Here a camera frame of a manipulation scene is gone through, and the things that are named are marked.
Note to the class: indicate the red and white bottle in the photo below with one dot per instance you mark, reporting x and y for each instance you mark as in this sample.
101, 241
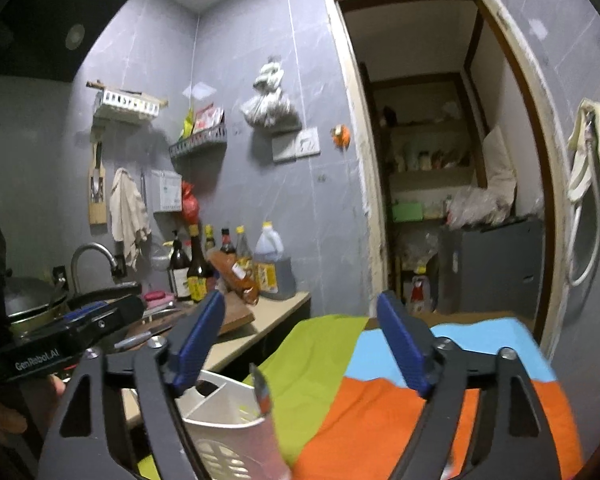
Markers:
421, 290

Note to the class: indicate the yellow green packet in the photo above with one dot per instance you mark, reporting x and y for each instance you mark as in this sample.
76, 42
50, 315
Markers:
187, 125

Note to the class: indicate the orange food packet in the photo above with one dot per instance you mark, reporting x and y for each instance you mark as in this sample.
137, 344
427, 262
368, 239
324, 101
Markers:
235, 275

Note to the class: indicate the black wall socket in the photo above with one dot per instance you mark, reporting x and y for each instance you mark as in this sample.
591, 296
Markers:
59, 275

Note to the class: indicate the metal wok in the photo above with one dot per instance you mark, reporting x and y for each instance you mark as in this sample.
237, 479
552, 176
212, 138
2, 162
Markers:
30, 300

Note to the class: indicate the metal strainer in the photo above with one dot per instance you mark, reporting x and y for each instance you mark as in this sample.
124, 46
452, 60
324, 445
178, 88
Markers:
160, 257

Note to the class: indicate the hanging beige cloth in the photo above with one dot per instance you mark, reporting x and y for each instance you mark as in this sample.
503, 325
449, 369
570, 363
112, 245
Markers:
127, 210

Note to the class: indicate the green box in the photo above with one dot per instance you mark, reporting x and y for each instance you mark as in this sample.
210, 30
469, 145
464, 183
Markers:
406, 212

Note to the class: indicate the white wall socket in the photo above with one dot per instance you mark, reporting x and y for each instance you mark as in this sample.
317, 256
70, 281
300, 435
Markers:
309, 142

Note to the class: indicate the orange plug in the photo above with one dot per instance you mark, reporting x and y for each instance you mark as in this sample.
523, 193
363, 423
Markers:
341, 136

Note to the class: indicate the grey wall switch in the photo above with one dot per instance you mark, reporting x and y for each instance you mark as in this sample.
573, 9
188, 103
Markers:
284, 147

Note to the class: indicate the crumpled clear plastic bags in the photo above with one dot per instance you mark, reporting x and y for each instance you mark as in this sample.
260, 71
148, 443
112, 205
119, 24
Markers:
480, 207

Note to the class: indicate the red snack packet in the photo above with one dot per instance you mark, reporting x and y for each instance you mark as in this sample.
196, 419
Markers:
209, 117

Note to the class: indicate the white plastic utensil holder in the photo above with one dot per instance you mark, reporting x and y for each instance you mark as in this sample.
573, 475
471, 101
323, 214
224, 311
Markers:
230, 435

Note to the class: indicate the wooden knife holder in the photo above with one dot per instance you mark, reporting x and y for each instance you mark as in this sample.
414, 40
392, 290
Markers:
98, 207

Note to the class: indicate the black range hood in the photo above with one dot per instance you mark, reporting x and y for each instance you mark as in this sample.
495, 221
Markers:
40, 25

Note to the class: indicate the green blue orange cloth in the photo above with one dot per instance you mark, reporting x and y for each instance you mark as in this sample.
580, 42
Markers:
370, 425

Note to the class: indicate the white wall box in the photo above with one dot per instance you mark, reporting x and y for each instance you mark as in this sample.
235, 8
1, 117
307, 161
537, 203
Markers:
166, 192

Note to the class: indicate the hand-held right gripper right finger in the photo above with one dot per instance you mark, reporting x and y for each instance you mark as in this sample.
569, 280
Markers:
404, 345

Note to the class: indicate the person's left hand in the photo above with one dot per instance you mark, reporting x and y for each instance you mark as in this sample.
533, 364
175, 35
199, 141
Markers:
10, 417

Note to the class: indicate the wooden cutting board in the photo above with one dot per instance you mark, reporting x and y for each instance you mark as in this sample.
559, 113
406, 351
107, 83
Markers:
237, 315

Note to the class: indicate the hanging clear plastic bag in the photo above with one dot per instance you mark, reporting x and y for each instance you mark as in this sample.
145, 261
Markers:
270, 107

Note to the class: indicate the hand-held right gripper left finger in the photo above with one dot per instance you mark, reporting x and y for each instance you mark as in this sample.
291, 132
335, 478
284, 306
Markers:
199, 342

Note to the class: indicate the grey cabinet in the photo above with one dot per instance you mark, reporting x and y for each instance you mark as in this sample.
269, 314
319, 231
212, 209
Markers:
495, 265

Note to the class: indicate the metal faucet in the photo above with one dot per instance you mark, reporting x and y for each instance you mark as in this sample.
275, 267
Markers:
92, 250

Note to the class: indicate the steel kitchen utensil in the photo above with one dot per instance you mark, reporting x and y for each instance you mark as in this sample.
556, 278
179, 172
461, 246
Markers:
267, 425

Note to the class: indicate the tall yellow cap bottle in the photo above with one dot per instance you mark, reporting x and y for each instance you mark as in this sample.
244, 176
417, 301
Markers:
243, 250

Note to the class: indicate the wooden shelf unit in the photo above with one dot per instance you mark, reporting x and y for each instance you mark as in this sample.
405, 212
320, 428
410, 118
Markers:
430, 174

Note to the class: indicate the brown glass bottle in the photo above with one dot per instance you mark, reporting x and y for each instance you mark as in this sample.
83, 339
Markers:
179, 270

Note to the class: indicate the wooden door frame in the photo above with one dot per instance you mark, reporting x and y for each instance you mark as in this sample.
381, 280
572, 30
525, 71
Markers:
352, 110

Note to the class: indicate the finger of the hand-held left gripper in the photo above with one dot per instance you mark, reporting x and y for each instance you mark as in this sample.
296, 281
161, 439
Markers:
127, 312

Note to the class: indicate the dark bottle yellow label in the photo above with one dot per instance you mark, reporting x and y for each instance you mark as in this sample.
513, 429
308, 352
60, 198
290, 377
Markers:
198, 270

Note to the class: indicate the pink sponge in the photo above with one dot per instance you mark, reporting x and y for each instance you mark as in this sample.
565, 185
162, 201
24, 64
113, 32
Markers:
157, 296

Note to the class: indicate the grey corner shelf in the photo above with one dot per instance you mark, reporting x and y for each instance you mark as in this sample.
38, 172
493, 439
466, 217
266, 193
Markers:
200, 141

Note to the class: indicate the red plastic bag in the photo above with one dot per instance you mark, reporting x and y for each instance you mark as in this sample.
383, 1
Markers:
190, 205

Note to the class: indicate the red cap sauce bottle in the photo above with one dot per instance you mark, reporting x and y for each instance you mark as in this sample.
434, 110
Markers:
226, 242

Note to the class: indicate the small yellow cap bottle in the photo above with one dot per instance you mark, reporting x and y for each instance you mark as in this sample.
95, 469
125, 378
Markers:
209, 240

